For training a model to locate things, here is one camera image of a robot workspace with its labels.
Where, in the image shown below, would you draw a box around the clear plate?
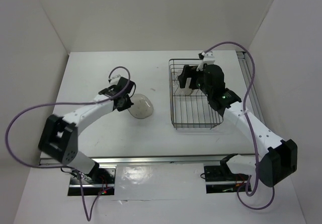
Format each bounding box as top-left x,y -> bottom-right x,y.
176,89 -> 189,96
174,69 -> 182,79
187,89 -> 194,96
128,94 -> 154,119

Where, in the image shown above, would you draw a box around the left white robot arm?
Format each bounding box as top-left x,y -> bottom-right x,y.
38,94 -> 133,183

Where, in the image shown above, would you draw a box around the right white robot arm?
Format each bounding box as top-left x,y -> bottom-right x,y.
178,64 -> 298,187

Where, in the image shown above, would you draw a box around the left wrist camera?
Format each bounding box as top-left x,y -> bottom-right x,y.
99,77 -> 136,98

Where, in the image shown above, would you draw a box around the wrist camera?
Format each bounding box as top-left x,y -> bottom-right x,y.
196,51 -> 215,71
99,77 -> 136,98

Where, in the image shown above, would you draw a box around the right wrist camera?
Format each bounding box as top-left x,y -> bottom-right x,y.
196,51 -> 215,71

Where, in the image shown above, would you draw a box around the wire dish rack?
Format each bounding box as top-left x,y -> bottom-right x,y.
169,58 -> 223,130

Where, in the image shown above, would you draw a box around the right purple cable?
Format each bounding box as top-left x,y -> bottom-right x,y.
206,41 -> 275,210

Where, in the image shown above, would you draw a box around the purple cable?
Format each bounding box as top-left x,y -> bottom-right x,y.
5,66 -> 131,221
206,41 -> 275,210

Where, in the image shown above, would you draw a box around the aluminium front rail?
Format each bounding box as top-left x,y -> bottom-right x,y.
39,154 -> 262,166

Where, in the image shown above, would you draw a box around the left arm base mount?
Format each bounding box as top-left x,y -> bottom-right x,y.
60,166 -> 116,196

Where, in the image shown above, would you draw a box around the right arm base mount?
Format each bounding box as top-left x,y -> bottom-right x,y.
200,154 -> 249,194

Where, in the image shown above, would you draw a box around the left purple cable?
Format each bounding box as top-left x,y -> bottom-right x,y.
5,66 -> 131,221

